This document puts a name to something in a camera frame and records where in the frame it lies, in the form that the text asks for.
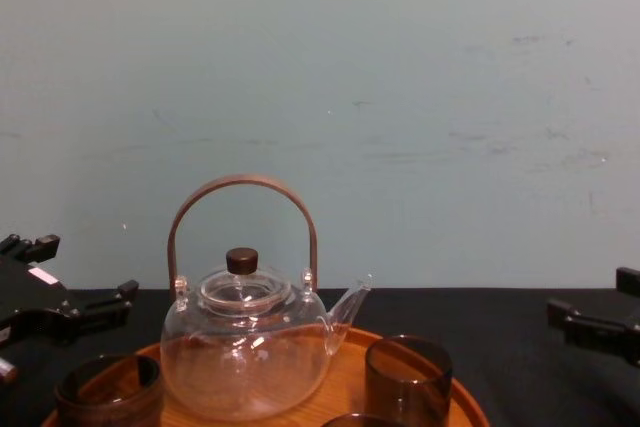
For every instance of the round wooden tray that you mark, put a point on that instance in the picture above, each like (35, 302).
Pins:
(345, 397)

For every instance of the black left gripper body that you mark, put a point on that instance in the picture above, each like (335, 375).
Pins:
(30, 307)

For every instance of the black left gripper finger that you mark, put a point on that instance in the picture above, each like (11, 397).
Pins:
(42, 247)
(102, 307)

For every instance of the glass teapot lid dark knob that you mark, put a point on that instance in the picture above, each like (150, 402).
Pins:
(242, 259)

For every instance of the brown tinted glass cup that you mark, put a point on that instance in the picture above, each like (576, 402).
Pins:
(407, 382)
(107, 404)
(360, 421)

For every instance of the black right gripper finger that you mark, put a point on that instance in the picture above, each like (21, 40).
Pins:
(629, 281)
(590, 329)

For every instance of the black table cloth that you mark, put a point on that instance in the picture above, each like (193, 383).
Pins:
(505, 352)

